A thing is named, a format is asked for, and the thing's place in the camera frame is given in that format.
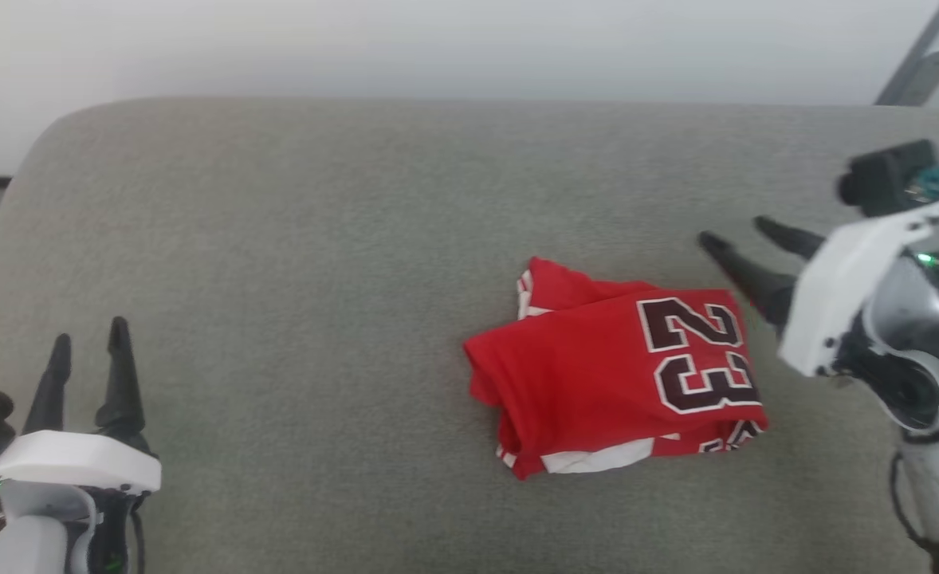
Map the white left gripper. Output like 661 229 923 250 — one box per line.
0 316 163 511

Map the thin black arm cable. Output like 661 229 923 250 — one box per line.
128 493 150 574
887 450 939 560

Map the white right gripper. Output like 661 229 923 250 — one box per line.
697 200 939 378

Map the grey fabric sofa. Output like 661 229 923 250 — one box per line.
0 96 939 574

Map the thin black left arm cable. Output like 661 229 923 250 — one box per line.
128 493 150 574

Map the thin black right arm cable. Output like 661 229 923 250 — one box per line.
887 450 939 560

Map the red basketball jersey number 23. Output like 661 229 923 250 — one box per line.
463 256 769 481

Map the grey metal stand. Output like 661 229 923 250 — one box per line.
874 0 939 108

